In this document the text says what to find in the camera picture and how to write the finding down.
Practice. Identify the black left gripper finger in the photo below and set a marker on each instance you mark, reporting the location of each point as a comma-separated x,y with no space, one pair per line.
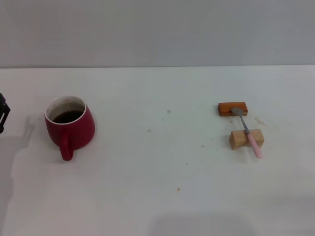
4,110

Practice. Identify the red ceramic coffee cup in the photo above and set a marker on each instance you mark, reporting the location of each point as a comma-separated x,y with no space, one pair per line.
81,127

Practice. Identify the orange wooden block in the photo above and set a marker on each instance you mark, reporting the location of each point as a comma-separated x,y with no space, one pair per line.
225,109

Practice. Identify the light wooden block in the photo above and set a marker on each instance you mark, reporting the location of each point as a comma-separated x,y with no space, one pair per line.
237,140

